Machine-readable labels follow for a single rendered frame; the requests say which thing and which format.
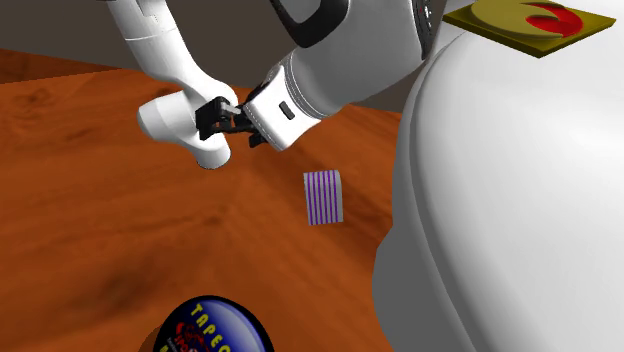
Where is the olive flat box red mark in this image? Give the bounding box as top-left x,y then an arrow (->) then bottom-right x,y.
441,0 -> 617,59

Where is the purple striped grey box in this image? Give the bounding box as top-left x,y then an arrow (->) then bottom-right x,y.
302,168 -> 345,227

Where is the blue round tin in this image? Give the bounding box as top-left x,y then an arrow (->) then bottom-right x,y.
151,294 -> 276,352

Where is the white toilet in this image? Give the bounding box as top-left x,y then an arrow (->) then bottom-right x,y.
372,0 -> 624,352

